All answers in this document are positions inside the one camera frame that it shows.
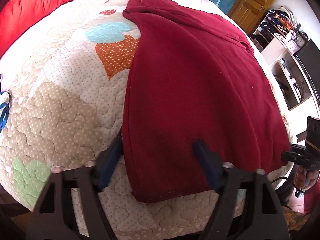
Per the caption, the black phone with strap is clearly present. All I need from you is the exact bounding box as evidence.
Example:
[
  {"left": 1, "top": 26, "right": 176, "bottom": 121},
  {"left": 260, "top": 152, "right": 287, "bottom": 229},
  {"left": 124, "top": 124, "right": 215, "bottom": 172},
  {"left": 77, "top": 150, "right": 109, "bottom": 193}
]
[{"left": 0, "top": 89, "right": 11, "bottom": 132}]

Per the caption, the patchwork heart quilt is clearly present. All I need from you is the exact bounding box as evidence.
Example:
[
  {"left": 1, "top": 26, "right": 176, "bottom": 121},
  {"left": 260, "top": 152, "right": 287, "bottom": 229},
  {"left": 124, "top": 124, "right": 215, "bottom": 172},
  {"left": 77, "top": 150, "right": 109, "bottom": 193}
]
[{"left": 1, "top": 0, "right": 294, "bottom": 239}]

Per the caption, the dark red garment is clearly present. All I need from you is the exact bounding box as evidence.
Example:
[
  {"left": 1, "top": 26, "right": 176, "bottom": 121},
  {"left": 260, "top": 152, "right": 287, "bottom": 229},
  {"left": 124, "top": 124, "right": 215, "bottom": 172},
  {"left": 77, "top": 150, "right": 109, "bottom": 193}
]
[{"left": 122, "top": 0, "right": 290, "bottom": 203}]

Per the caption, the small desk clock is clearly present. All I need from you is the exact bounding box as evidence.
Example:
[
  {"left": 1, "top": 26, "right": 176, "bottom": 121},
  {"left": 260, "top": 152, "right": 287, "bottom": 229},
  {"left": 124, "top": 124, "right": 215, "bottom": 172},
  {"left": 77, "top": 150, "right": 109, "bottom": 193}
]
[{"left": 295, "top": 35, "right": 306, "bottom": 48}]

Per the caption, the person's right hand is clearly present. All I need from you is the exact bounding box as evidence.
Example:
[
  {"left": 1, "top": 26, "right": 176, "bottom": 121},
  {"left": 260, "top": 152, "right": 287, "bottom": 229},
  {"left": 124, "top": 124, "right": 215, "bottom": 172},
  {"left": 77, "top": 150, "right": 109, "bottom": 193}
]
[{"left": 295, "top": 165, "right": 319, "bottom": 190}]

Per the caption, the wooden door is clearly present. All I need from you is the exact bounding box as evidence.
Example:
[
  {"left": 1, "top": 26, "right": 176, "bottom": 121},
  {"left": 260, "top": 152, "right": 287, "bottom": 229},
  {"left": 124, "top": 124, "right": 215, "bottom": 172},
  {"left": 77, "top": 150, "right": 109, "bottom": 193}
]
[{"left": 228, "top": 0, "right": 275, "bottom": 35}]

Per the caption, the cluttered white shelf unit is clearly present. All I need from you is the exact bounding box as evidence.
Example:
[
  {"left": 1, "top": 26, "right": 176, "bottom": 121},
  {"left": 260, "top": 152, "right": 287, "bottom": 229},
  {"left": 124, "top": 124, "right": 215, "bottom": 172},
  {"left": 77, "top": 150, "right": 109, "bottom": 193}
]
[{"left": 249, "top": 8, "right": 319, "bottom": 115}]

